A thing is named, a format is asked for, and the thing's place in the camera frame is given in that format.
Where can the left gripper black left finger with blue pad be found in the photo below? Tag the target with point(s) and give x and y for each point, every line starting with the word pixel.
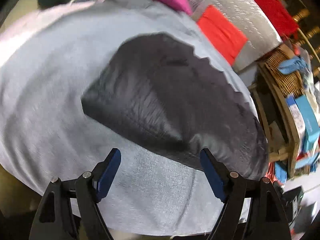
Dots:
pixel 54 218

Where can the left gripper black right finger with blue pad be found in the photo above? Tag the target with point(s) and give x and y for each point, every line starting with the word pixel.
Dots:
pixel 251 208

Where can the dark grey padded jacket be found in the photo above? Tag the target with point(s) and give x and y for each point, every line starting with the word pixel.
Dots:
pixel 158 94

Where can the blue white boxes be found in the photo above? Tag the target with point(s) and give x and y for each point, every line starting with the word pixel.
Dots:
pixel 305 122

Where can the wicker basket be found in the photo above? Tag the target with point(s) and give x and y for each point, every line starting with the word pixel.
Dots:
pixel 287 83

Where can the light blue cloth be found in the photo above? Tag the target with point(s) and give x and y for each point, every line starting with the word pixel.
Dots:
pixel 294 64

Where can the light grey bed blanket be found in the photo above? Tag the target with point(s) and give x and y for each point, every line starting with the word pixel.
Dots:
pixel 44 132

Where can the red pillow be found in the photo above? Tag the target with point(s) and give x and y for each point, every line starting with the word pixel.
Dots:
pixel 225 37

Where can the white pink bed sheet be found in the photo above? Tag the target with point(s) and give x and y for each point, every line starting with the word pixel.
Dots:
pixel 32 23

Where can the red fabric drape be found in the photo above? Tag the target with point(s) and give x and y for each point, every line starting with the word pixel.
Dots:
pixel 279 17

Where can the silver quilted headboard cushion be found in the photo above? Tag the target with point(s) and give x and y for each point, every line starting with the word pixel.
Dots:
pixel 247 16

